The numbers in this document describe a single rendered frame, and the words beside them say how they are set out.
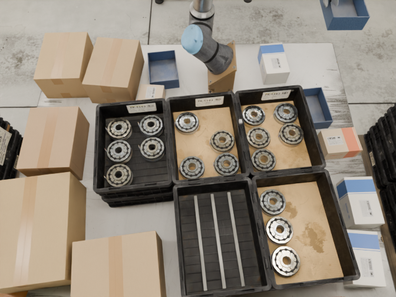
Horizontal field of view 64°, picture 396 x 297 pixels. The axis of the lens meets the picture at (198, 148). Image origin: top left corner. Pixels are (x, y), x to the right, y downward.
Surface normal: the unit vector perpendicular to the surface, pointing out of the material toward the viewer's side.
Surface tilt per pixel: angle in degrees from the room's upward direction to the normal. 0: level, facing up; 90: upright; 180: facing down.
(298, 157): 0
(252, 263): 0
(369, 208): 0
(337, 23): 90
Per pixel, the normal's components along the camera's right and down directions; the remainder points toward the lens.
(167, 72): -0.01, -0.44
